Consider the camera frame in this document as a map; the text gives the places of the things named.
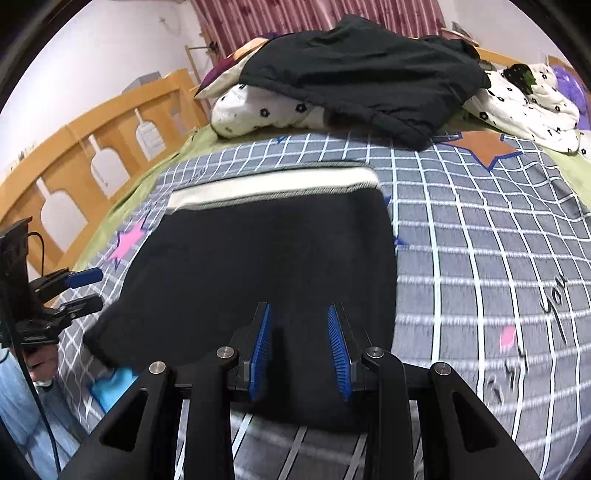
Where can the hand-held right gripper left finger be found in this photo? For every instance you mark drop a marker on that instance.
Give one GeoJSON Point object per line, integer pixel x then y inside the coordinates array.
{"type": "Point", "coordinates": [259, 350]}

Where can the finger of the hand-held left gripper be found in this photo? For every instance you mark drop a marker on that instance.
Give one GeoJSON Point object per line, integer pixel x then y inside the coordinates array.
{"type": "Point", "coordinates": [83, 278]}
{"type": "Point", "coordinates": [85, 304]}

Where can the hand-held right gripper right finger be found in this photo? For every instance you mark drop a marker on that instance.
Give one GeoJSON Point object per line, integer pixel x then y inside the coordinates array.
{"type": "Point", "coordinates": [338, 350]}

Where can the black pants with white stripe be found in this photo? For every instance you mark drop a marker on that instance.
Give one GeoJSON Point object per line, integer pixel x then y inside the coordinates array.
{"type": "Point", "coordinates": [254, 254]}

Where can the person's left hand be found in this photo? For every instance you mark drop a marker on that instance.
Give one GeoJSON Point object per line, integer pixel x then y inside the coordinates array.
{"type": "Point", "coordinates": [44, 364]}

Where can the person's blue jeans leg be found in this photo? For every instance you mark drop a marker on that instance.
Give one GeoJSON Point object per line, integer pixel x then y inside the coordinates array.
{"type": "Point", "coordinates": [18, 415]}

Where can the wooden bed headboard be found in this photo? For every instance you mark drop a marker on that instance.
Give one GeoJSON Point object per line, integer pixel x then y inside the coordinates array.
{"type": "Point", "coordinates": [115, 124]}

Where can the grey plaid bedsheet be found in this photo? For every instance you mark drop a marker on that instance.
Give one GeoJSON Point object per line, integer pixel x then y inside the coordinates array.
{"type": "Point", "coordinates": [461, 240]}

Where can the white flower print pillow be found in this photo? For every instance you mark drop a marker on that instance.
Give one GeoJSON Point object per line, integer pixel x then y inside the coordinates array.
{"type": "Point", "coordinates": [258, 110]}

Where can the wooden rack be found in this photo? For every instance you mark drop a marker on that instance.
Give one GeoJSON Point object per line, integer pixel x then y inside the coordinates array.
{"type": "Point", "coordinates": [191, 62]}

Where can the purple and orange pillow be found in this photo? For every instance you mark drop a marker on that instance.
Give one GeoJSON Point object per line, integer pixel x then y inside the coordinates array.
{"type": "Point", "coordinates": [219, 74]}

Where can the black jacket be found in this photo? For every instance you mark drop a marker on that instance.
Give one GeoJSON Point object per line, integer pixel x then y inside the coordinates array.
{"type": "Point", "coordinates": [360, 69]}

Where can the white flower print quilt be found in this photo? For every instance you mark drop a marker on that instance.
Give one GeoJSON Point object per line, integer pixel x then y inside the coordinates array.
{"type": "Point", "coordinates": [521, 110]}

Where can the red patterned curtain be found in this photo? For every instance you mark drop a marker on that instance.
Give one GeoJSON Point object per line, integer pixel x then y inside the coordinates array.
{"type": "Point", "coordinates": [300, 18]}

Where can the purple plush toy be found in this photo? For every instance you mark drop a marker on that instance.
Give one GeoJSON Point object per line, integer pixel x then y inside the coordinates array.
{"type": "Point", "coordinates": [575, 87]}

